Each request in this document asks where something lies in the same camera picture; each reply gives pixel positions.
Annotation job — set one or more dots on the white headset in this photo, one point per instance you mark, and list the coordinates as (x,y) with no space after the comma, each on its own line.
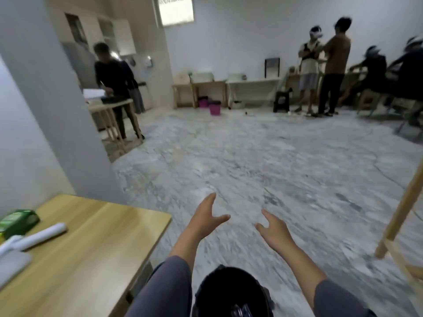
(315,32)

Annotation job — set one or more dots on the white table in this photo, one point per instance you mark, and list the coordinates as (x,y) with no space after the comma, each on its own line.
(254,81)

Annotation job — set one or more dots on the wooden chair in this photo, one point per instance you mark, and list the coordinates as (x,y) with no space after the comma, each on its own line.
(368,99)

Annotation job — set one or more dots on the light wooden table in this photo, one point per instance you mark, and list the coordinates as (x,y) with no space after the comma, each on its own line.
(181,86)
(211,83)
(109,105)

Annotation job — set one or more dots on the person's left forearm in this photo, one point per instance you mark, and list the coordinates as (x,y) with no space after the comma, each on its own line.
(162,293)

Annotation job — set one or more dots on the green and yellow box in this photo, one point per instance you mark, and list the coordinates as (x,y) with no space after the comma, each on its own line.
(16,222)

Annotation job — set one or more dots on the person's right forearm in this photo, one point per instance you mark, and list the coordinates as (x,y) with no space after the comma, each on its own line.
(307,277)

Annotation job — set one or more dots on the black trash bin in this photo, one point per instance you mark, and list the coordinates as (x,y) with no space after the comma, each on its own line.
(231,287)

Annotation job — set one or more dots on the black framed board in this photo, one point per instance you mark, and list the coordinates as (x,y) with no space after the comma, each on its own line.
(272,67)

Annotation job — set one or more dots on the person's right hand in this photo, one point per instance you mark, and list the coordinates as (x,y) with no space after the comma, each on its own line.
(277,234)

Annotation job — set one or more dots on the white packet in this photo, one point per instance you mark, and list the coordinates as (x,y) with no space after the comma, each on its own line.
(11,267)

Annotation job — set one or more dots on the white wall cabinet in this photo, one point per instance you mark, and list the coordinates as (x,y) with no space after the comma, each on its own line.
(122,36)

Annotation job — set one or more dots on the black stool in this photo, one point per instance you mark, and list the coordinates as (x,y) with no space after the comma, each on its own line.
(282,100)

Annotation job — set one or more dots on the white paper stack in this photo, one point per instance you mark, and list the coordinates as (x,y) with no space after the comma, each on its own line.
(94,94)

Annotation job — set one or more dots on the wooden rack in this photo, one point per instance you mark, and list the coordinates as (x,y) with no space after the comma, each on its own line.
(401,211)

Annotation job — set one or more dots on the person's left hand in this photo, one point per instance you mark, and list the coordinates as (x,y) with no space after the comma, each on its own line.
(206,221)

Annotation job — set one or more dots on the pink bucket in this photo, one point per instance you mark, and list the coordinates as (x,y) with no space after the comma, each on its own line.
(203,102)
(214,108)

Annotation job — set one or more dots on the bright window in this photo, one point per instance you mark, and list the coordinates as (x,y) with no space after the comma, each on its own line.
(175,9)

